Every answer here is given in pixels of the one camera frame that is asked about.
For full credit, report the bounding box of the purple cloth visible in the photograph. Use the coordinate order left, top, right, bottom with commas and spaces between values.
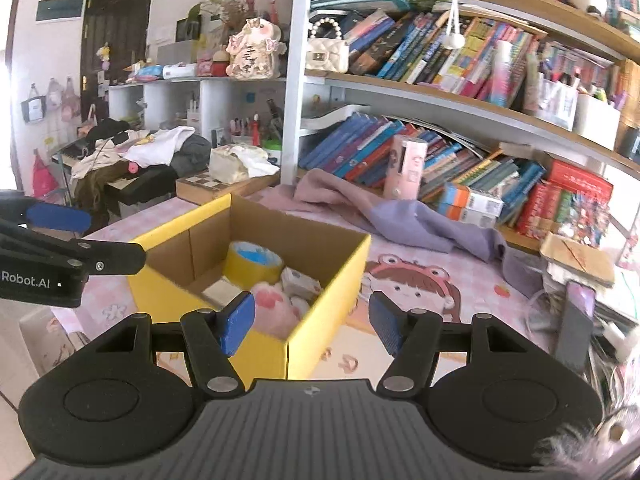
293, 169, 544, 298

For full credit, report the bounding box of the black smartphone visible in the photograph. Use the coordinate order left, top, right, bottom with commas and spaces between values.
553, 281, 596, 374

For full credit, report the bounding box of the floral doll figure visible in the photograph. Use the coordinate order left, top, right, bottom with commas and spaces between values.
226, 18, 286, 80

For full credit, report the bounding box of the white quilted handbag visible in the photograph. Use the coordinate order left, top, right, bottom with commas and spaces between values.
305, 16, 349, 74

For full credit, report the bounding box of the blue small toy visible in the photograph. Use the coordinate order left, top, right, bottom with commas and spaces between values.
234, 244, 279, 266

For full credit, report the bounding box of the small white red box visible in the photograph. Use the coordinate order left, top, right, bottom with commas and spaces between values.
280, 266, 322, 302

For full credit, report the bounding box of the orange blue white box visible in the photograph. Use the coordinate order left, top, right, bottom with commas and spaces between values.
437, 183, 503, 229

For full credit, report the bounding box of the white bookshelf frame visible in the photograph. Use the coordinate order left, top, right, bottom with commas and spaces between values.
281, 0, 639, 184

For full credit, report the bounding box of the pink fluffy plush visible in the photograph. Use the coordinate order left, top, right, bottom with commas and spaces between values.
250, 282, 310, 340

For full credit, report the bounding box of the wooden chess board box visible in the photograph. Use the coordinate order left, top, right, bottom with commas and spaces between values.
176, 171, 280, 206

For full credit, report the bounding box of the red book set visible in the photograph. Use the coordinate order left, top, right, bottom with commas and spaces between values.
513, 157, 614, 248

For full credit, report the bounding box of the pink cartoon table mat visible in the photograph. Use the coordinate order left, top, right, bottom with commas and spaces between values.
55, 198, 550, 382

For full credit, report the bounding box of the pink cylinder cup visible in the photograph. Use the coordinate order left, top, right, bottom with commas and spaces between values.
383, 134, 428, 200

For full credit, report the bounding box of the yellow tape roll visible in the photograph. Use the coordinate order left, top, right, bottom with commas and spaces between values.
222, 240, 284, 290

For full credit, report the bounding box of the brown paper envelope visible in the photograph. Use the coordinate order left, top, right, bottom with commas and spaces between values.
539, 233, 615, 288

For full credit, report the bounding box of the white sponge block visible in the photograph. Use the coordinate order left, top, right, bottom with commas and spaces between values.
202, 276, 243, 310

